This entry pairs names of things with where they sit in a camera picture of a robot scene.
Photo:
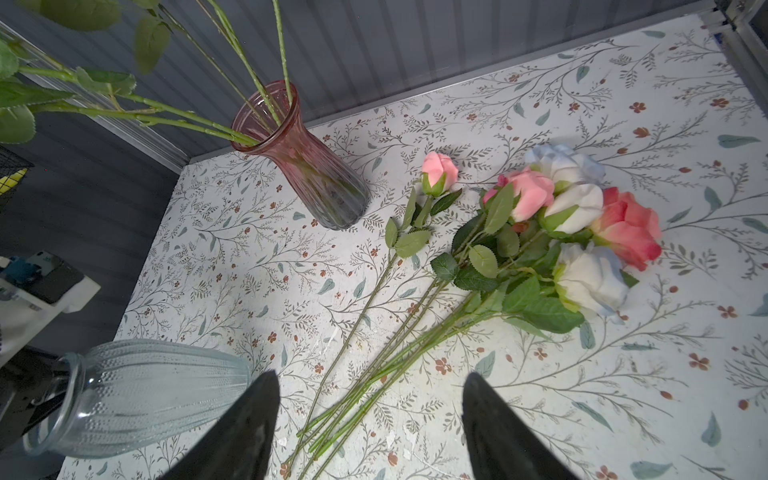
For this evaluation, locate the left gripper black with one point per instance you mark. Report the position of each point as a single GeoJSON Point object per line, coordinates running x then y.
{"type": "Point", "coordinates": [33, 385]}

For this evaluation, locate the yellow item in black basket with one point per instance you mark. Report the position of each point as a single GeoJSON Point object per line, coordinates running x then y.
{"type": "Point", "coordinates": [9, 182]}

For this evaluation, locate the clear ribbed glass vase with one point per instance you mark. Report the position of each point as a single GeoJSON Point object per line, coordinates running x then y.
{"type": "Point", "coordinates": [124, 395]}

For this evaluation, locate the pink ribbed glass vase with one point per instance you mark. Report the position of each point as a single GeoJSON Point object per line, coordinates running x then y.
{"type": "Point", "coordinates": [335, 195]}

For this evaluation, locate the black wire basket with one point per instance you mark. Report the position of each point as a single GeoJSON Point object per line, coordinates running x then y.
{"type": "Point", "coordinates": [13, 170]}

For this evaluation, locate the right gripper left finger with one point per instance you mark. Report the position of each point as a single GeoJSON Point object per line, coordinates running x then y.
{"type": "Point", "coordinates": [238, 446]}

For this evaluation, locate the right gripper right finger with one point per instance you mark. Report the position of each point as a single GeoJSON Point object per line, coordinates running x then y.
{"type": "Point", "coordinates": [500, 445]}

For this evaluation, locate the bunch of artificial roses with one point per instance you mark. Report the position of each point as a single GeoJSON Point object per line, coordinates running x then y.
{"type": "Point", "coordinates": [549, 247]}

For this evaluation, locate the light pink rosebud stem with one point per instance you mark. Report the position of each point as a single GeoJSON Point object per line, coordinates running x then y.
{"type": "Point", "coordinates": [439, 175]}

